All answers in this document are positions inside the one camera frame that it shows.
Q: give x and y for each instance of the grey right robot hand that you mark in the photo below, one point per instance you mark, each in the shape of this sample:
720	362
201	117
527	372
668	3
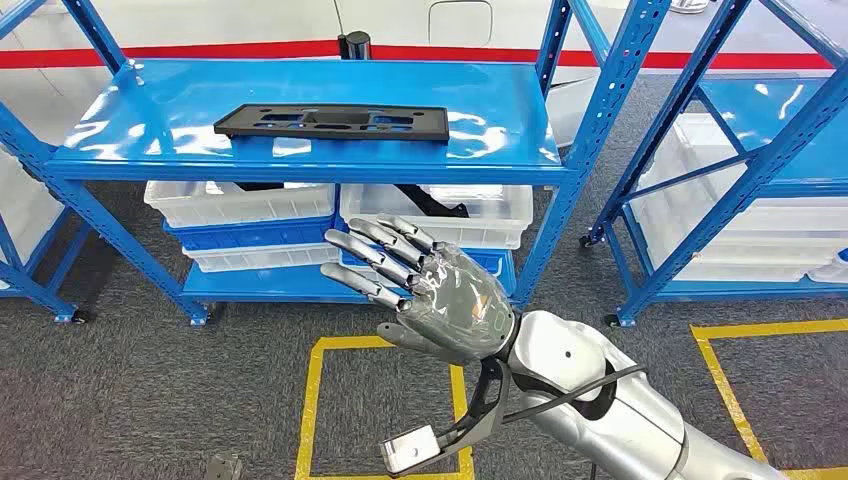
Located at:
457	305

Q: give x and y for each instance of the long black plastic frame part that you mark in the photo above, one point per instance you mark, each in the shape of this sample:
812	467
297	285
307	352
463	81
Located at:
424	126

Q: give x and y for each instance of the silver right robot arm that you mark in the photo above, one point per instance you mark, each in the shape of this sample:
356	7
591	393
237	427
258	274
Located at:
629	424

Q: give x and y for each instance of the black curved plastic part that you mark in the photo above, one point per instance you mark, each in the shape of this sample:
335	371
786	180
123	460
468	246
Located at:
258	187
434	202

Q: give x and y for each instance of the blue metal shelf rack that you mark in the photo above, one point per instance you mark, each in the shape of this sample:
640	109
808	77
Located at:
199	86
36	291
742	126

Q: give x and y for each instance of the yellow floor tape square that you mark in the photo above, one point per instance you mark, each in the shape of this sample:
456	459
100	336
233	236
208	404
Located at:
725	391
308	411

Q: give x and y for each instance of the grey robot foot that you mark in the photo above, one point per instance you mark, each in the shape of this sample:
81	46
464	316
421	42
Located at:
222	467

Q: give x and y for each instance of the white car body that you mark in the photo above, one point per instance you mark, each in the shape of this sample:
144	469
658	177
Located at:
265	20

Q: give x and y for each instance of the red barrier belt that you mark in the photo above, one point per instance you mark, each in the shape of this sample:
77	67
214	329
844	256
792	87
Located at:
199	53

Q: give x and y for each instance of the white plastic bin stack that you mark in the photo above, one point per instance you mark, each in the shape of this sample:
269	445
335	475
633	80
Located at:
26	205

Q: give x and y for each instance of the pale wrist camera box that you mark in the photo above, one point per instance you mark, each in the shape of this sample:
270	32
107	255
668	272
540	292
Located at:
407	452

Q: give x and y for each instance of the black barrier post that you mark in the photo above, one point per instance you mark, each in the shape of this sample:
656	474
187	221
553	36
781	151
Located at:
356	46

